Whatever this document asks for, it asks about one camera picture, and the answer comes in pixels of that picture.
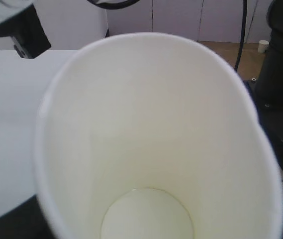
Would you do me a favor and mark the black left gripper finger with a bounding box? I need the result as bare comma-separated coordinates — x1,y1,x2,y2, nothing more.
0,196,54,239

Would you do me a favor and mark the white paper cup green logo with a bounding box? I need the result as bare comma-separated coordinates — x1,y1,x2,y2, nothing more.
33,32,283,239

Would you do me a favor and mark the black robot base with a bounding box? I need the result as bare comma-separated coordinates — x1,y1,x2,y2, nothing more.
243,0,283,220

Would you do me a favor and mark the small white cup on floor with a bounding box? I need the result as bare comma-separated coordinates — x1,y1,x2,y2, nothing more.
258,40,269,54

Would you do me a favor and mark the black hanging cable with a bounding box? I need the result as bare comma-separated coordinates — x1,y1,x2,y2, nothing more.
234,0,248,72

